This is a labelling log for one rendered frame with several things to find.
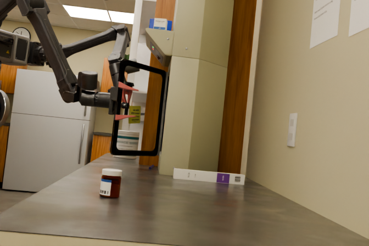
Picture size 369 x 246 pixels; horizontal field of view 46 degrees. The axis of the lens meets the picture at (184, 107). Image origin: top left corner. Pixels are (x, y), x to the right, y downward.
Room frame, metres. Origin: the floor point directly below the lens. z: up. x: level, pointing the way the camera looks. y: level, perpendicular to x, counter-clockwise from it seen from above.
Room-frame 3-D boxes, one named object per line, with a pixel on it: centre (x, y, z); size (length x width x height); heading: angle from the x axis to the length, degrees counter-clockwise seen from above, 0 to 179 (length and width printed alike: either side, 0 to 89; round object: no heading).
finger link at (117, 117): (1.62, 0.22, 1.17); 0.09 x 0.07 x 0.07; 94
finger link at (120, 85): (1.62, 0.22, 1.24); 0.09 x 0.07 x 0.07; 94
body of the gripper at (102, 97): (1.61, 0.29, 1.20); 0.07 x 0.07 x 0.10; 4
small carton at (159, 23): (1.80, 0.13, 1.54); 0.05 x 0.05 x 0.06; 87
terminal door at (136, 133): (1.90, 0.19, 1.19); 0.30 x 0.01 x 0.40; 145
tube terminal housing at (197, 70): (1.89, -0.04, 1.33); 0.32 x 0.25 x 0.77; 4
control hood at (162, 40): (1.87, 0.14, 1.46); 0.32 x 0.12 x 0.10; 4
